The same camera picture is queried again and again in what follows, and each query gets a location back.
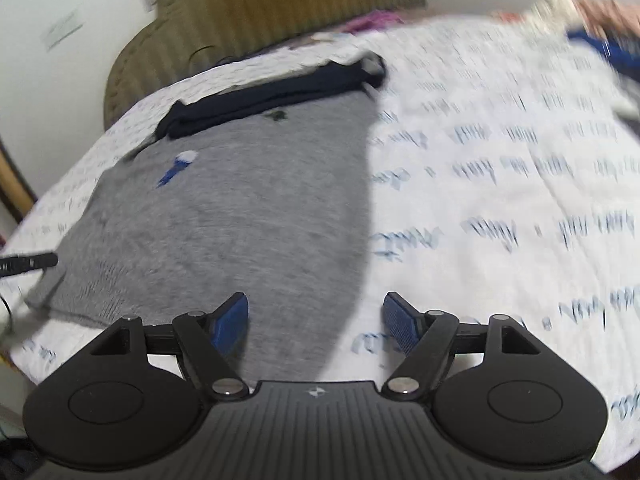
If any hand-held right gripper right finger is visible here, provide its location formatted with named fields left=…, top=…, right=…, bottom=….
left=382, top=291, right=543, bottom=402

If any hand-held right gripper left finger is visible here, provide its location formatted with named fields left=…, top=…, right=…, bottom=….
left=90, top=291, right=250, bottom=402

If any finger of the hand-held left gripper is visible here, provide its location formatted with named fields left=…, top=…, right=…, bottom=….
left=0, top=252, right=58, bottom=278

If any grey sweater with navy sleeves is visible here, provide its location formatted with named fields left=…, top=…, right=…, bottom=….
left=25, top=52, right=388, bottom=383

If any white quilt with blue script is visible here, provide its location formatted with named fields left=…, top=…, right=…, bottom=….
left=0, top=12, right=640, bottom=473

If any purple garment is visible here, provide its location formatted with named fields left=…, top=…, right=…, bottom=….
left=345, top=10, right=406, bottom=36

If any olive padded headboard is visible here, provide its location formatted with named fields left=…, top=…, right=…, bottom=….
left=102, top=0, right=426, bottom=131

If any red floral cloth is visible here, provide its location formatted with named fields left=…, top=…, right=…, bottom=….
left=492, top=7, right=531, bottom=23

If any white puffy jacket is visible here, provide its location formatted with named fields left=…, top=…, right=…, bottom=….
left=530, top=0, right=576, bottom=26

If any pink garment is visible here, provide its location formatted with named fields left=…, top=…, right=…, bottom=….
left=570, top=0, right=640, bottom=36

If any brown wooden rail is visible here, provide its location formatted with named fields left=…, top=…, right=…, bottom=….
left=0, top=140, right=38, bottom=222

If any black cable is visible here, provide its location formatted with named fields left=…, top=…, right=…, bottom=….
left=187, top=44, right=226, bottom=66

